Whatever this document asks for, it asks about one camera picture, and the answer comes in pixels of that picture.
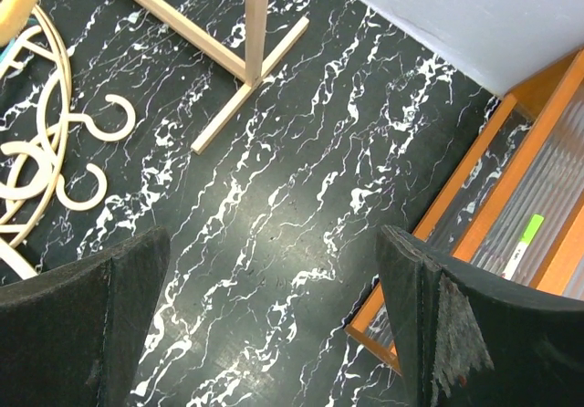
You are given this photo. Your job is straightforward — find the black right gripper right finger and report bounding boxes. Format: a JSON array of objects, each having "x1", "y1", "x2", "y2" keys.
[{"x1": 376, "y1": 225, "x2": 583, "y2": 406}]

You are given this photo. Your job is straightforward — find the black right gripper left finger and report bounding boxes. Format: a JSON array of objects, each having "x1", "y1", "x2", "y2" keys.
[{"x1": 1, "y1": 227, "x2": 171, "y2": 406}]

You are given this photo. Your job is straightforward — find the orange wooden shelf rack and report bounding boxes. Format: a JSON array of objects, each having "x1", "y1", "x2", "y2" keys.
[{"x1": 344, "y1": 48, "x2": 584, "y2": 376}]

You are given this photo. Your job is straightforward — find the green white marker pen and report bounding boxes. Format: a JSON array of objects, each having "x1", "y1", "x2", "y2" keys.
[{"x1": 501, "y1": 214, "x2": 545, "y2": 280}]

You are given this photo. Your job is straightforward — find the teal thin hanger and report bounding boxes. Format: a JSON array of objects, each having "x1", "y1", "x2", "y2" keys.
[{"x1": 1, "y1": 18, "x2": 42, "y2": 74}]

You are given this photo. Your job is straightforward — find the wooden clothes rack frame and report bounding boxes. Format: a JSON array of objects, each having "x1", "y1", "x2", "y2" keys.
[{"x1": 133, "y1": 0, "x2": 309, "y2": 155}]

